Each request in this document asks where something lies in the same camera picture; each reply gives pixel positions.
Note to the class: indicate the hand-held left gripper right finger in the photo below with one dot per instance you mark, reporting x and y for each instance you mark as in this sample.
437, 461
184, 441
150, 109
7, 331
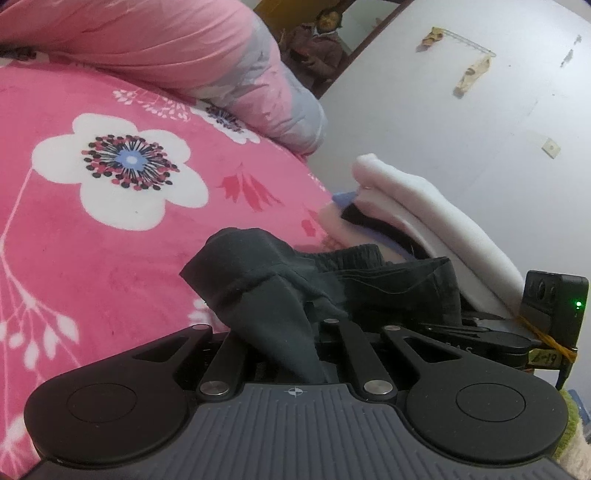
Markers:
355, 355

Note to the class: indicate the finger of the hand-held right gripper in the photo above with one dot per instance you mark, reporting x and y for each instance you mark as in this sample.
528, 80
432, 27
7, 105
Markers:
457, 328

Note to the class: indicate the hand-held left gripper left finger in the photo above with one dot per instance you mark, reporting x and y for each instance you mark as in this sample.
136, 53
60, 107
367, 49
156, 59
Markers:
226, 364

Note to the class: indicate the dark grey pants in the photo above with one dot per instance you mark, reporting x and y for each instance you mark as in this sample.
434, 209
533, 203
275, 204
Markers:
258, 286

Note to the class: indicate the yellow green fuzzy cloth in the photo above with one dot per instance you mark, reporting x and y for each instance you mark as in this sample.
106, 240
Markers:
570, 424

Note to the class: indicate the white folded towel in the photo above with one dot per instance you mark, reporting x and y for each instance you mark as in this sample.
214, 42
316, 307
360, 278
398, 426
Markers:
438, 212

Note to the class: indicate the pale pink folded cloth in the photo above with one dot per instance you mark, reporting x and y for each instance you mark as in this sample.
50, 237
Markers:
332, 226

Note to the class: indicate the black folded garment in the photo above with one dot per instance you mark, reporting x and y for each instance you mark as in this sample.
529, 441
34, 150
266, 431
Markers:
369, 221

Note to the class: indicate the blue folded cloth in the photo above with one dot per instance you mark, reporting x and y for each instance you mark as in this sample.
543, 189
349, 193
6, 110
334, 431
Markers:
345, 199

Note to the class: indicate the pink floral bed sheet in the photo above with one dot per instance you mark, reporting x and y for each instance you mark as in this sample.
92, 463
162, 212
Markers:
69, 240

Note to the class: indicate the pink grey duvet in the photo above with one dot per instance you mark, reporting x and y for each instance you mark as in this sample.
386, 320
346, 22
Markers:
161, 46

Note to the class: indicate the wooden door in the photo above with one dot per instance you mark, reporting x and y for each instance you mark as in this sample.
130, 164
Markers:
270, 5

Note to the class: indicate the wall switch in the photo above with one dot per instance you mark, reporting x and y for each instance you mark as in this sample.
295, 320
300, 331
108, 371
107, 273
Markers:
551, 148

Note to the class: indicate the yellow wall ornament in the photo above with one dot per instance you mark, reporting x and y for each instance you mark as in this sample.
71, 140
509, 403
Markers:
431, 39
471, 74

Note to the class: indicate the thin wall hook rail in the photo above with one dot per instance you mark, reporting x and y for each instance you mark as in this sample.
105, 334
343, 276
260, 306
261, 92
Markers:
466, 40

